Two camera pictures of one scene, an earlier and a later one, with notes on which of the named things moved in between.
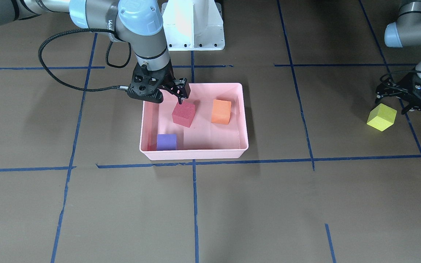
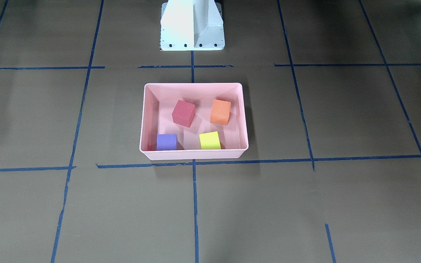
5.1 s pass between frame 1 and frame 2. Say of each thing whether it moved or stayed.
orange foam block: stayed
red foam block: stayed
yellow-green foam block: moved
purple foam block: stayed
